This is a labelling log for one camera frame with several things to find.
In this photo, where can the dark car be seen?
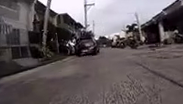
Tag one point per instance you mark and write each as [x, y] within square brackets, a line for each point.
[86, 47]

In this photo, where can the pale building with striped awning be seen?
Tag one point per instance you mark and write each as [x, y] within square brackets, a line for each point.
[14, 17]

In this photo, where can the parked motorcycle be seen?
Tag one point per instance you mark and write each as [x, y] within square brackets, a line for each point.
[181, 37]

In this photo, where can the tall utility pole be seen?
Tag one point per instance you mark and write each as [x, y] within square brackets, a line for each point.
[86, 11]

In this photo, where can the palm tree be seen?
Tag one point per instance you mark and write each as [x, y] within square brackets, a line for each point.
[132, 29]

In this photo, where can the row of parked motorcycles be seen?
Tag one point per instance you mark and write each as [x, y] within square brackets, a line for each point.
[127, 43]

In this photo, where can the person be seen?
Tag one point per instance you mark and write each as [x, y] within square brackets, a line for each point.
[70, 46]

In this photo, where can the distant green tree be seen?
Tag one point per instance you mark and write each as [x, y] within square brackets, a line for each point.
[103, 41]

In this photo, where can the thin pale pole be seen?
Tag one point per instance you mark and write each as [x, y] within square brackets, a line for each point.
[138, 27]

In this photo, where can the dark two-storey building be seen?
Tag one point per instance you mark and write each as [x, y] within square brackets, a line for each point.
[66, 24]

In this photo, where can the raised concrete pavement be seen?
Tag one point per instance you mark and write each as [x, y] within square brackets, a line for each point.
[27, 64]

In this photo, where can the grey concrete road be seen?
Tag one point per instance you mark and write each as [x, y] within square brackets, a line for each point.
[96, 84]

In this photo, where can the low building with dark roof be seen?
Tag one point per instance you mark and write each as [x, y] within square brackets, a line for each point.
[176, 17]

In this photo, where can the leaning pale pole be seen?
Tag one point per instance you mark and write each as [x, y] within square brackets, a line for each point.
[46, 21]

